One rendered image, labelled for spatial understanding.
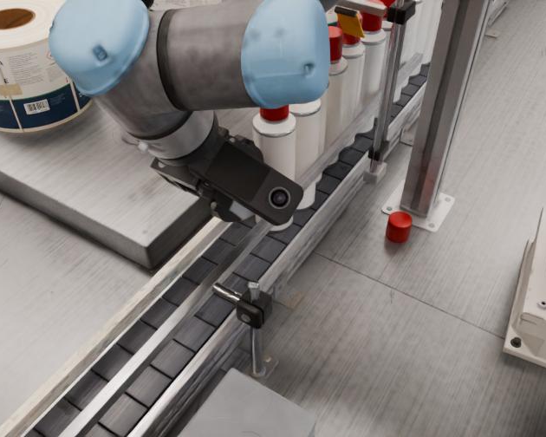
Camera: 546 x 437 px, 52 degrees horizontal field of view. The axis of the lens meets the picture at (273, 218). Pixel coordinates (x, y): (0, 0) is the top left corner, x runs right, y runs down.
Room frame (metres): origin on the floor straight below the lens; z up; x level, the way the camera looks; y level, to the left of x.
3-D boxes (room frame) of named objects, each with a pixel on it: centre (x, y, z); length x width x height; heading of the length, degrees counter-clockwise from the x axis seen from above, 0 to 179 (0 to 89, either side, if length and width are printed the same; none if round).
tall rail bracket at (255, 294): (0.35, 0.04, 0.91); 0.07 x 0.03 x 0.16; 58
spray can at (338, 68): (0.68, -0.07, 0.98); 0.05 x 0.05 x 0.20
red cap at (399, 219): (0.56, -0.18, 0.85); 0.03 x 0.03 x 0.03
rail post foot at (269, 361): (0.34, 0.02, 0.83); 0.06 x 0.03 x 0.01; 145
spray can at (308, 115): (0.58, -0.03, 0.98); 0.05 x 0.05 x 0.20
